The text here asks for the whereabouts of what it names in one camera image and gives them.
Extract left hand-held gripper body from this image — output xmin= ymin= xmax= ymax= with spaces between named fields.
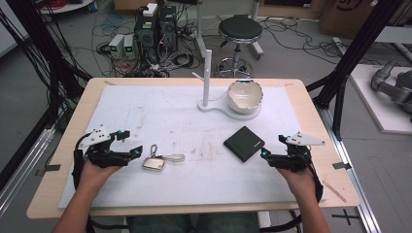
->
xmin=76 ymin=125 xmax=130 ymax=169

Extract brown cardboard box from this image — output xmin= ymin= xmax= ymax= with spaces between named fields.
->
xmin=318 ymin=0 xmax=404 ymax=41

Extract white round table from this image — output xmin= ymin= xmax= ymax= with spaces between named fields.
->
xmin=38 ymin=0 xmax=95 ymax=16

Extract tangle of floor cables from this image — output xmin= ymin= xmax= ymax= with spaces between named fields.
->
xmin=90 ymin=6 xmax=199 ymax=79

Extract grey power supply unit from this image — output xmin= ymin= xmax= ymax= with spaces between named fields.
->
xmin=108 ymin=33 xmax=126 ymax=58
xmin=122 ymin=34 xmax=136 ymax=59

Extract white platform board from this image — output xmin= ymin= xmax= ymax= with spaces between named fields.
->
xmin=349 ymin=63 xmax=412 ymax=136

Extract white metal stand leg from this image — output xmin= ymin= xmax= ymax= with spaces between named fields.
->
xmin=248 ymin=0 xmax=265 ymax=61
xmin=193 ymin=0 xmax=209 ymax=60

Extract black computer tower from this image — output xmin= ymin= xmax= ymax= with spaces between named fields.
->
xmin=133 ymin=12 xmax=160 ymax=64
xmin=157 ymin=5 xmax=179 ymax=53

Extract thin wooden stick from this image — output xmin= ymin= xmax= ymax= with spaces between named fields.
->
xmin=322 ymin=180 xmax=348 ymax=204

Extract black frame with cable bundle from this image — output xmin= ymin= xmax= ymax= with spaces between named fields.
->
xmin=0 ymin=0 xmax=93 ymax=130

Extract person's right hand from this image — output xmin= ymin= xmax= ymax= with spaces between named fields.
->
xmin=276 ymin=165 xmax=321 ymax=203

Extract person's left hand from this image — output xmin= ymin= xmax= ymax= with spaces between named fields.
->
xmin=78 ymin=157 xmax=130 ymax=196

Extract black round stool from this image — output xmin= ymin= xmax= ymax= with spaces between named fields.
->
xmin=216 ymin=14 xmax=263 ymax=79

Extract black metal frame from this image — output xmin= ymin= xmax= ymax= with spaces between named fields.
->
xmin=305 ymin=0 xmax=412 ymax=141

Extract aluminium rail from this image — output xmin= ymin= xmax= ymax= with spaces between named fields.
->
xmin=317 ymin=106 xmax=383 ymax=233
xmin=0 ymin=125 xmax=56 ymax=216

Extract white bowl with chipped rim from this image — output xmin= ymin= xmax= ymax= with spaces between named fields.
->
xmin=225 ymin=80 xmax=264 ymax=116

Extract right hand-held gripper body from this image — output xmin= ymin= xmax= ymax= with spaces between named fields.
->
xmin=267 ymin=131 xmax=326 ymax=173

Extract white stand with pole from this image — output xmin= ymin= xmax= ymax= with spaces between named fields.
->
xmin=190 ymin=49 xmax=262 ymax=121

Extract silver key tag with strap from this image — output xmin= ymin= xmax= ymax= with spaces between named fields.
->
xmin=141 ymin=144 xmax=187 ymax=173

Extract black tape strip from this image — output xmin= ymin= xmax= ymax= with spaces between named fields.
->
xmin=331 ymin=161 xmax=353 ymax=171
xmin=34 ymin=163 xmax=62 ymax=178

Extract black tape cross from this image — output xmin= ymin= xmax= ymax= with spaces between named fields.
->
xmin=330 ymin=208 xmax=361 ymax=226

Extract person's jeans legs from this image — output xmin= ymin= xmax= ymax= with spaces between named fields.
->
xmin=125 ymin=211 xmax=260 ymax=233

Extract white box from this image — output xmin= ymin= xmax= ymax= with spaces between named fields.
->
xmin=142 ymin=2 xmax=159 ymax=18

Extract white table mat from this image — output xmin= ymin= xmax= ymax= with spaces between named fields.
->
xmin=57 ymin=84 xmax=327 ymax=210

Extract black flat wallet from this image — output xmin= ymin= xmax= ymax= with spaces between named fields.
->
xmin=223 ymin=125 xmax=266 ymax=163

